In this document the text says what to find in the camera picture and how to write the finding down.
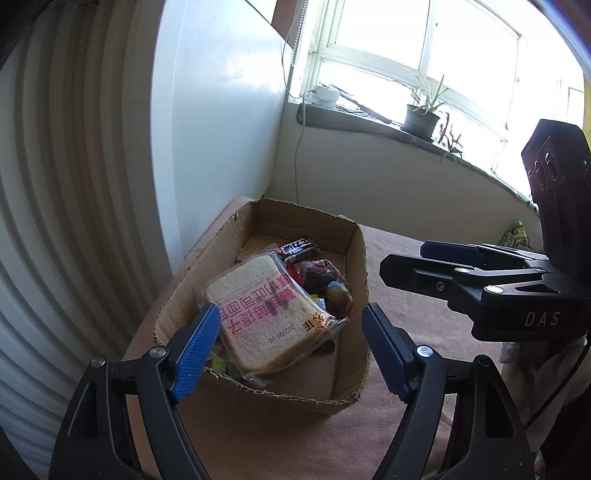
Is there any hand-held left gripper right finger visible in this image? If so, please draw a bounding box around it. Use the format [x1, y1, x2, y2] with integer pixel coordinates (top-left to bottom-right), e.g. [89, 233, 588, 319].
[361, 302, 539, 480]

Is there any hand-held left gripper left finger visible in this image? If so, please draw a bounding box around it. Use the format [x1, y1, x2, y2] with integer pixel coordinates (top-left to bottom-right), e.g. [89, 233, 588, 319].
[48, 302, 221, 480]

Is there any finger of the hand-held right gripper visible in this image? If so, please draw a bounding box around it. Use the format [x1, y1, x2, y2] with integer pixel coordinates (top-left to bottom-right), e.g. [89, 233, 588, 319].
[419, 240, 549, 269]
[379, 253, 555, 318]

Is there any green candy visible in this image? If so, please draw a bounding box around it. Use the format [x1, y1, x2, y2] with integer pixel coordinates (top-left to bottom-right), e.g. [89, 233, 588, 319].
[205, 351, 241, 380]

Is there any bagged sliced bread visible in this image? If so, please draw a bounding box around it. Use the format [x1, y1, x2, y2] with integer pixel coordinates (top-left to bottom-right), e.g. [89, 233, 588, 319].
[204, 253, 350, 381]

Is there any round brown snack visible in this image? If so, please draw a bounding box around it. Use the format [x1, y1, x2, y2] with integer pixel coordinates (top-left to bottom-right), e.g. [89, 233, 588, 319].
[323, 281, 354, 319]

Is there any dark brown cake packet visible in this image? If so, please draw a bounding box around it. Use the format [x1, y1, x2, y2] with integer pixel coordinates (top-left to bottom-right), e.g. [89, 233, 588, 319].
[295, 258, 347, 296]

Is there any cardboard box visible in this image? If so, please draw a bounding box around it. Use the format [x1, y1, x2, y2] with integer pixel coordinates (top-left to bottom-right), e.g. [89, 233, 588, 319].
[154, 198, 371, 416]

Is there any brown chocolate bar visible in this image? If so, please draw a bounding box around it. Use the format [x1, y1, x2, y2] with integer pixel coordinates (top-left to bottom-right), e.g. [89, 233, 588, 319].
[277, 237, 321, 260]

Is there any green gift bag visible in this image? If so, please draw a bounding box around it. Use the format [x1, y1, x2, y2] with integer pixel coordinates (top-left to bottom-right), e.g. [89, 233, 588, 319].
[499, 222, 530, 251]

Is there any potted spider plant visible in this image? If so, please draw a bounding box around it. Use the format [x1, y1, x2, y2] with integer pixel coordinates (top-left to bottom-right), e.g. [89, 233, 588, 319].
[402, 69, 465, 163]

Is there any grey stone windowsill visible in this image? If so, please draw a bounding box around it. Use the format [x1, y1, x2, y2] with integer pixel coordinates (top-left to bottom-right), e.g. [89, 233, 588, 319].
[295, 102, 541, 209]

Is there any white fluffy cloth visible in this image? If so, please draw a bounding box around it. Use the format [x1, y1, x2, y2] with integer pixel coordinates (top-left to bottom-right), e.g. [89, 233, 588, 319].
[501, 337, 591, 455]

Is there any white power strip box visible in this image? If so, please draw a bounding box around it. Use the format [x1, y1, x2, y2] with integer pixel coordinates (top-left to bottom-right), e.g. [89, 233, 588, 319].
[307, 84, 340, 110]

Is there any white framed window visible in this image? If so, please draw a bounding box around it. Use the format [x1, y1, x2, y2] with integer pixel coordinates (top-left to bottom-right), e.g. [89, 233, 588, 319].
[286, 0, 587, 186]

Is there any white pleated curtain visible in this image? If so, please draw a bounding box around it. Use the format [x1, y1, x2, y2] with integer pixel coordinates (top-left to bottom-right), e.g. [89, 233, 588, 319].
[0, 0, 186, 464]

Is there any white cabinet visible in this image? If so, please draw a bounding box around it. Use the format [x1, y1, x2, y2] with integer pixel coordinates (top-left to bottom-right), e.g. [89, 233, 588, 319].
[150, 0, 302, 283]

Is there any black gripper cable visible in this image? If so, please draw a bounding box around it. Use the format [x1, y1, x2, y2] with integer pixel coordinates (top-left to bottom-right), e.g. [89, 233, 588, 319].
[526, 337, 591, 431]

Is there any white power cord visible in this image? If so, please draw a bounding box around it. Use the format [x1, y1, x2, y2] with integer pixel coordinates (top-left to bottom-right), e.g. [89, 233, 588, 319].
[293, 104, 308, 205]

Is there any thin white cable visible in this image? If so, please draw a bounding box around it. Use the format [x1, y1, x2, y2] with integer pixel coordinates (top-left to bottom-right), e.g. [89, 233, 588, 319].
[281, 0, 309, 100]

